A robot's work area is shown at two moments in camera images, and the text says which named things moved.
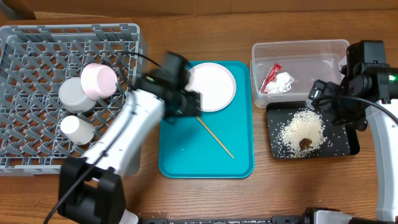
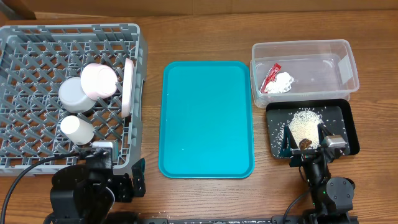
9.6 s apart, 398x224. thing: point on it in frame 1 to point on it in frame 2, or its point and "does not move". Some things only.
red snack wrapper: x=271 y=77 does not move
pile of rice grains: x=306 y=124 does not move
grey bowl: x=73 y=98 does not move
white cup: x=77 y=130 does not move
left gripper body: x=190 y=104 to x=120 y=189
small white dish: x=98 y=81 does not move
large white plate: x=216 y=83 to x=127 y=95
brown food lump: x=305 y=144 does not move
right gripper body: x=347 y=112 to x=306 y=154
